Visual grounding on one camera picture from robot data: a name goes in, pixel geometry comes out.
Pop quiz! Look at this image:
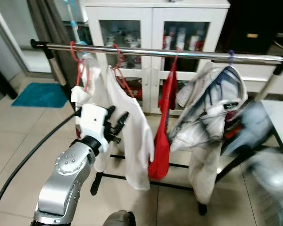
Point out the white navy jacket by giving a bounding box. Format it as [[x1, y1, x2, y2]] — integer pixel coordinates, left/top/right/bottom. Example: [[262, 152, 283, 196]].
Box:
[[169, 61, 249, 204]]

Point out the dark curtain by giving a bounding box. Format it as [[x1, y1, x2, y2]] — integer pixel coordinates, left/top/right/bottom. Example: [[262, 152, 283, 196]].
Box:
[[27, 0, 88, 88]]

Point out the white drawer unit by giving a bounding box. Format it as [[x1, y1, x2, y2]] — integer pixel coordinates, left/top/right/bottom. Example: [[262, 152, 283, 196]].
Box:
[[211, 59, 283, 96]]

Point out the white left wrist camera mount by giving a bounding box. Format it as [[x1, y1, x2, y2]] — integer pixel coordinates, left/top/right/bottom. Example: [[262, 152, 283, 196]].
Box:
[[77, 105, 108, 142]]

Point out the teal floor mat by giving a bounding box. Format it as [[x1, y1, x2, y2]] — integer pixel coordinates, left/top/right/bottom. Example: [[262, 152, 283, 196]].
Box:
[[11, 82, 68, 108]]

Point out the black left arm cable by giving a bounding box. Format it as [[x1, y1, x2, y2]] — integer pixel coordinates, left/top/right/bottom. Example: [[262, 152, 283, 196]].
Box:
[[0, 111, 79, 223]]

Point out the red garment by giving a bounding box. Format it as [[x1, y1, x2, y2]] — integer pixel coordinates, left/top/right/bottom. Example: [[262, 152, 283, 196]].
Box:
[[147, 56, 178, 180]]

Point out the black cabinet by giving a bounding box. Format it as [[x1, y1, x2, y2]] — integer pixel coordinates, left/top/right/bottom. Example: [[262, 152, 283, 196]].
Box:
[[216, 0, 283, 59]]

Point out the white garment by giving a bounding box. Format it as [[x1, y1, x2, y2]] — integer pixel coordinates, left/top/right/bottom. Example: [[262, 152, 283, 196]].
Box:
[[105, 66, 155, 191], [70, 53, 110, 173]]

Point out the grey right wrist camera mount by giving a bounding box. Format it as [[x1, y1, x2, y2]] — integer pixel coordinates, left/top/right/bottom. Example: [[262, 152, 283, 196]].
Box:
[[233, 101, 275, 142]]

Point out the light blue mop pole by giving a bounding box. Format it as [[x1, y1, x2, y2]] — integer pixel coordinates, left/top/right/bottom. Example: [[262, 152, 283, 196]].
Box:
[[64, 0, 83, 45]]

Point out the metal clothes rack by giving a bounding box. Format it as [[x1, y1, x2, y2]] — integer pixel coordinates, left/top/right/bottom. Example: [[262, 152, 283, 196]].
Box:
[[30, 39, 283, 216]]

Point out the white glass door cabinet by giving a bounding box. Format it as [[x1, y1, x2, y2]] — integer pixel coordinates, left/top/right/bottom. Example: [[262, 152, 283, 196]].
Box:
[[79, 0, 231, 116]]

